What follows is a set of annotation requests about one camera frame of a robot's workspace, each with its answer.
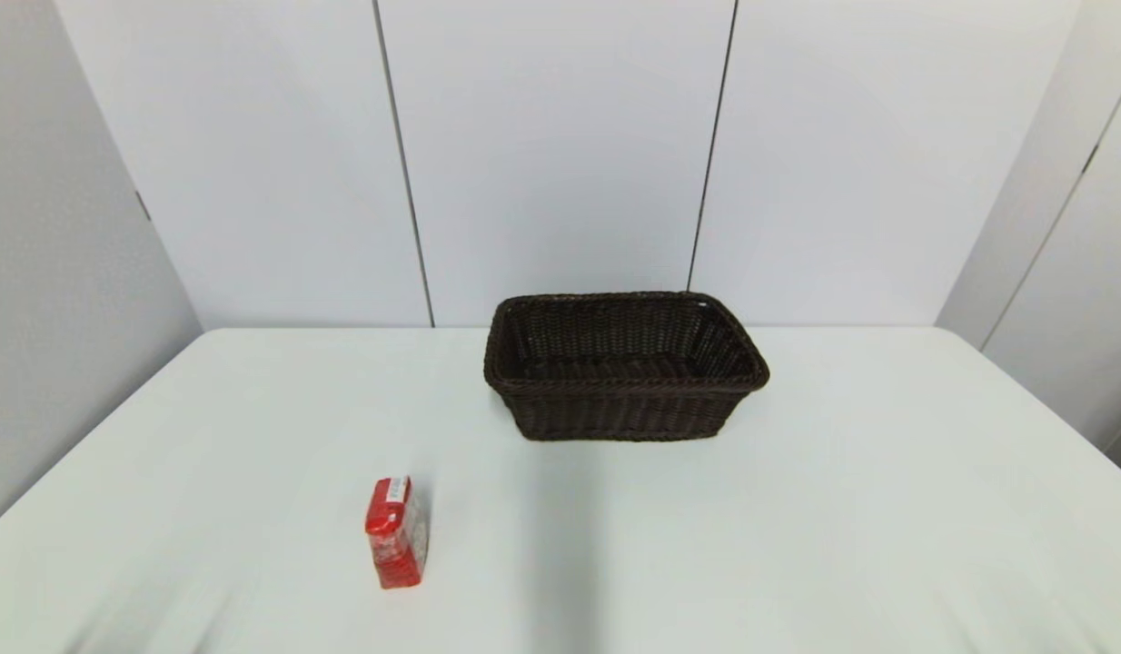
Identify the red snack packet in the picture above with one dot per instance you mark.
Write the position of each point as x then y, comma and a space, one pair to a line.
395, 545

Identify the dark brown wicker basket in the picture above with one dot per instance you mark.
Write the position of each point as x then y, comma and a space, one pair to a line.
624, 409

